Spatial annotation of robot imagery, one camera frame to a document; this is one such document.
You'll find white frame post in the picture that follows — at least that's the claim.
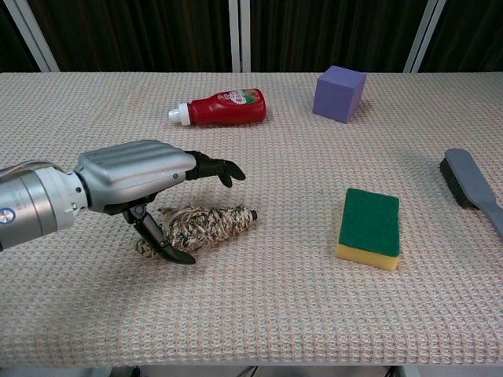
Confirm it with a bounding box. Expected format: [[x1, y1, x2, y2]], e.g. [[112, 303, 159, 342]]
[[2, 0, 61, 73], [403, 0, 451, 74], [228, 0, 252, 73]]

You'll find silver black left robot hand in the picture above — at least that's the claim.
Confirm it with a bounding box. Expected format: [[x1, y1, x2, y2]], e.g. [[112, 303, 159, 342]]
[[73, 139, 248, 265]]

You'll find grey black bristle brush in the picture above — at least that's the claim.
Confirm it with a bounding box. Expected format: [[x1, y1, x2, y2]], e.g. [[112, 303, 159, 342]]
[[439, 148, 503, 241]]

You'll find green yellow sponge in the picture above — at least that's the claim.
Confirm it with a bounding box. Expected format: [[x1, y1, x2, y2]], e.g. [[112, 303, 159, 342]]
[[334, 187, 401, 272]]

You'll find beige black rope bundle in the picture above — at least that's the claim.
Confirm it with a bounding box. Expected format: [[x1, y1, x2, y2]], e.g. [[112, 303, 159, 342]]
[[135, 201, 259, 260]]

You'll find purple foam cube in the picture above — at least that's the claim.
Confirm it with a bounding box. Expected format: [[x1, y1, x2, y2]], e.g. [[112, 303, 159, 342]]
[[312, 64, 368, 125]]

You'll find dark slatted curtain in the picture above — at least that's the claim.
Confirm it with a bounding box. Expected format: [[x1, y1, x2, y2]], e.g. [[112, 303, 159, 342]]
[[0, 0, 503, 74]]

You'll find beige waffle weave tablecloth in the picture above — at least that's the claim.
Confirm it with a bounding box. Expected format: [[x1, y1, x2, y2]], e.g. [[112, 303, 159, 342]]
[[0, 71, 503, 368]]

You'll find red ketchup bottle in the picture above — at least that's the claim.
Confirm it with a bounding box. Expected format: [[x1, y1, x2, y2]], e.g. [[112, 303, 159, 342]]
[[167, 88, 267, 127]]

